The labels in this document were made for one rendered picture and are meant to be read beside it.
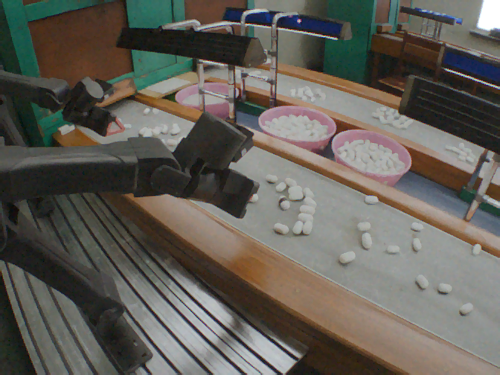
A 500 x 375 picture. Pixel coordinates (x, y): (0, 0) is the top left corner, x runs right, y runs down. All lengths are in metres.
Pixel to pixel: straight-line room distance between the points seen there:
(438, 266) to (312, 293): 0.32
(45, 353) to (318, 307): 0.57
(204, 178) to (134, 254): 0.40
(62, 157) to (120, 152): 0.08
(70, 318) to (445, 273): 0.84
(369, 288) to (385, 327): 0.11
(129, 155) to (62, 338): 0.47
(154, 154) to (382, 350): 0.47
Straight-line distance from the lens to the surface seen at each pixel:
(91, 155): 0.40
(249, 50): 0.75
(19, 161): 0.40
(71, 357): 0.72
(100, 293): 0.54
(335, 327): 0.57
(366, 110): 1.38
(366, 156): 1.04
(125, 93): 1.40
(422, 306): 0.68
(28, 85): 0.88
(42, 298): 0.83
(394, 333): 0.59
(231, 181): 0.50
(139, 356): 0.65
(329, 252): 0.70
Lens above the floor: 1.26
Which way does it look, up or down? 38 degrees down
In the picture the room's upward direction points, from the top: straight up
